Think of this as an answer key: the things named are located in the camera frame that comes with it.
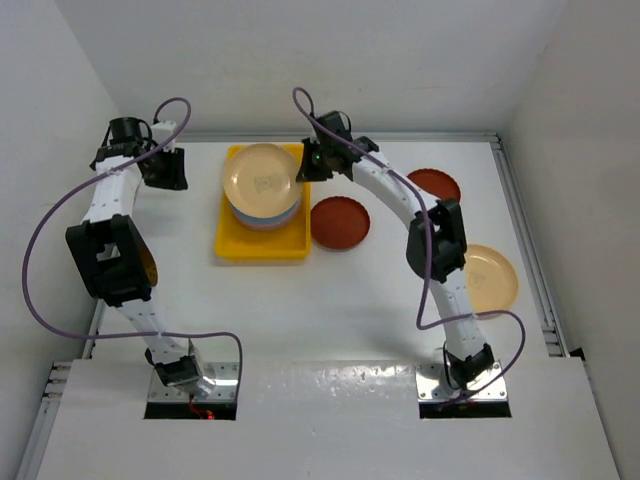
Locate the tan plate front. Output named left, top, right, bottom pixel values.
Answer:
left=222, top=143, right=302, bottom=218

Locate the tan plate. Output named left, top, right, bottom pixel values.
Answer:
left=465, top=244, right=519, bottom=320
left=222, top=143, right=302, bottom=218

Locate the red plate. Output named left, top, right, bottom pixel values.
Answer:
left=311, top=196, right=371, bottom=251
left=407, top=168, right=461, bottom=202

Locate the blue plate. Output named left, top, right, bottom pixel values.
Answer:
left=229, top=199, right=302, bottom=227

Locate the pink plate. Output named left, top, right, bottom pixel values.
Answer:
left=234, top=209, right=303, bottom=233

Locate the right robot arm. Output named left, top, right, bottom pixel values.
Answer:
left=297, top=111, right=494, bottom=400

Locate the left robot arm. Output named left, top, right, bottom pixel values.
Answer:
left=65, top=117, right=205, bottom=396

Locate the yellow plastic bin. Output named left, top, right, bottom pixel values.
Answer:
left=215, top=144, right=311, bottom=262

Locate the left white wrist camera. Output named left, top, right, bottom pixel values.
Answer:
left=151, top=120, right=178, bottom=143

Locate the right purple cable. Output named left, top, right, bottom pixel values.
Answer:
left=291, top=87, right=527, bottom=407

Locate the purple cable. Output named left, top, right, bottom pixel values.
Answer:
left=291, top=87, right=527, bottom=407
left=21, top=97, right=244, bottom=396

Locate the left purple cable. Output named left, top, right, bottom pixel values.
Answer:
left=21, top=97, right=244, bottom=396

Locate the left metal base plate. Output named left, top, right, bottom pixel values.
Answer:
left=147, top=362, right=239, bottom=404

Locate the metal base plate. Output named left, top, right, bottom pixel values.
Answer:
left=147, top=362, right=239, bottom=404
left=415, top=362, right=508, bottom=404

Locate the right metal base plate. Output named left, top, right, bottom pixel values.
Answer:
left=415, top=362, right=508, bottom=404

